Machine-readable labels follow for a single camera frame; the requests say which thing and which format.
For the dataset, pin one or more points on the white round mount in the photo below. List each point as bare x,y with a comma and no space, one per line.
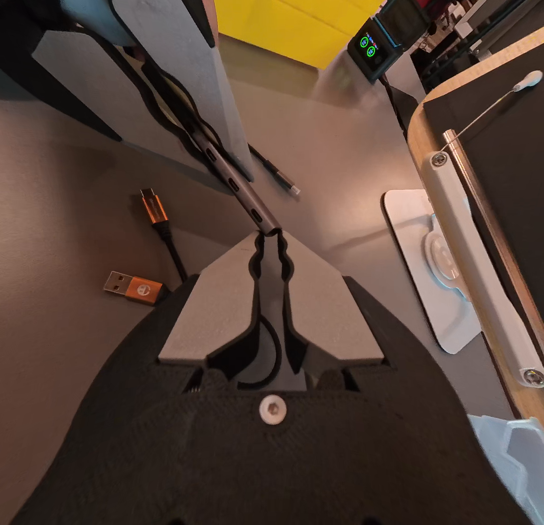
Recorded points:
442,257

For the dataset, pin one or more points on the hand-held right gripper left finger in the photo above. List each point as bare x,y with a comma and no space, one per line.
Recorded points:
212,304

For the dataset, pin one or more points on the grey metal rack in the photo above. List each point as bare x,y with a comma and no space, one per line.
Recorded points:
501,6

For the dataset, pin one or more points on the black device with lit screen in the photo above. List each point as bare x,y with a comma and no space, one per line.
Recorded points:
378,53

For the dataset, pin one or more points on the white plastic object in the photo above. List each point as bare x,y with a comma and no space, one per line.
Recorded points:
510,457

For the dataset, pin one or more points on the white bar bracket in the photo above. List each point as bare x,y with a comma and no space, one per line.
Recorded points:
467,257

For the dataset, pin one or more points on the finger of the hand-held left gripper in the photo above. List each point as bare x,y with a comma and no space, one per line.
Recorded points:
106,91
191,66

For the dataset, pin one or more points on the metal rod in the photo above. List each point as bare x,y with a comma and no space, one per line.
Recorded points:
464,162

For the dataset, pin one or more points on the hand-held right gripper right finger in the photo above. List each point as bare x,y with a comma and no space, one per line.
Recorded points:
331,312

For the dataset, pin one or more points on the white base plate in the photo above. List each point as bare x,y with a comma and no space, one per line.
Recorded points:
408,236

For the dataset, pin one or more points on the dark board with wooden edge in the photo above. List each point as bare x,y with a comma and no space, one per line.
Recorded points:
510,151

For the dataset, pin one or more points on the yellow box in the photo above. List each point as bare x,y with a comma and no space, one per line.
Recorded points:
289,19

